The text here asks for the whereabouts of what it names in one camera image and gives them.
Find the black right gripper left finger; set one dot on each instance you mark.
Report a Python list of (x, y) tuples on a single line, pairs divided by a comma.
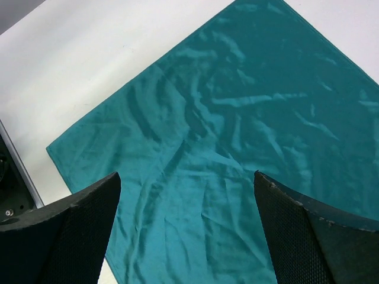
[(62, 242)]

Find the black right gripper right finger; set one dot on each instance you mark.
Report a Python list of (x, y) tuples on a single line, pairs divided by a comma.
[(312, 242)]

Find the teal cloth napkin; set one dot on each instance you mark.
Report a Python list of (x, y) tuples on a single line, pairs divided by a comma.
[(254, 88)]

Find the aluminium frame rail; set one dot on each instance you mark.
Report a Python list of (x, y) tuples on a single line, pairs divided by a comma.
[(18, 194)]

